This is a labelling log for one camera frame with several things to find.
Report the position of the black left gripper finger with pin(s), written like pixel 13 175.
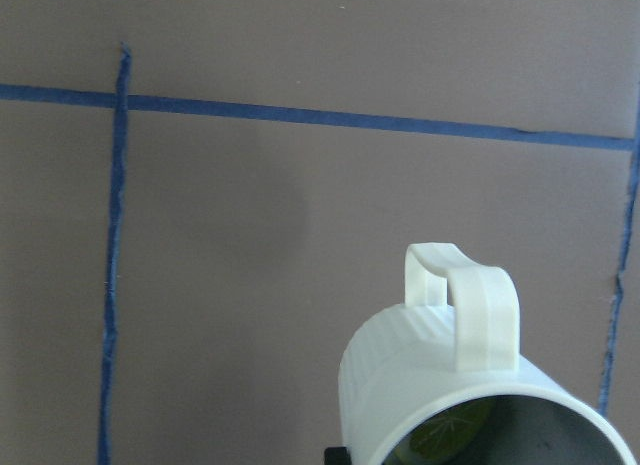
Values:
pixel 336 456

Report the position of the white mug with handle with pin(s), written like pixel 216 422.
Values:
pixel 455 337

